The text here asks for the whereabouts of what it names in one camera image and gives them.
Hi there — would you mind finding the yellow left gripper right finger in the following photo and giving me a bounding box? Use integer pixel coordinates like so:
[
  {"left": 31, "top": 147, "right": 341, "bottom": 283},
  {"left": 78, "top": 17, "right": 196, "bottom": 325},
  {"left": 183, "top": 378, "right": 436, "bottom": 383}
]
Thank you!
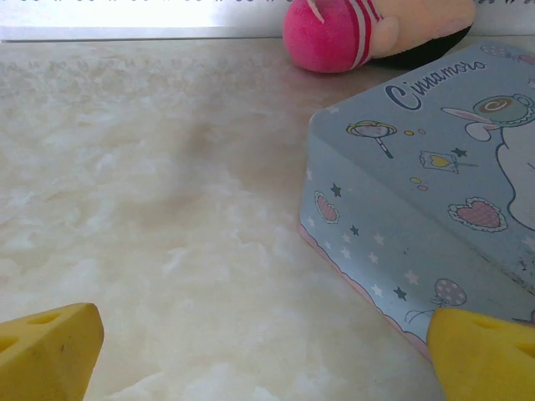
[{"left": 426, "top": 307, "right": 535, "bottom": 401}]

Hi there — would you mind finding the pink plush doll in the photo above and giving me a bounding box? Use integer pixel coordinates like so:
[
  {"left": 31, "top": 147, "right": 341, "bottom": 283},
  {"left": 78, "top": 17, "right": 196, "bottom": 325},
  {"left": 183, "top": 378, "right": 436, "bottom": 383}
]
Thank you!
[{"left": 282, "top": 0, "right": 477, "bottom": 74}]

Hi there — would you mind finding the aluminium back frame rail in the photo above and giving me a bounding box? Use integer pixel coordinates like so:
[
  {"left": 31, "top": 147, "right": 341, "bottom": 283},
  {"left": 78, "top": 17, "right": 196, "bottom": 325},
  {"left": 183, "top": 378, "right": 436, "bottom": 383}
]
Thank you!
[{"left": 0, "top": 25, "right": 293, "bottom": 43}]

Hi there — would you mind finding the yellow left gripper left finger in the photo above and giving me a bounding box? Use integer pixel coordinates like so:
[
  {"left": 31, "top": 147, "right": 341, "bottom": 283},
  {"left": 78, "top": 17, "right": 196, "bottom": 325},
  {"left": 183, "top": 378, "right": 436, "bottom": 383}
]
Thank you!
[{"left": 0, "top": 302, "right": 105, "bottom": 401}]

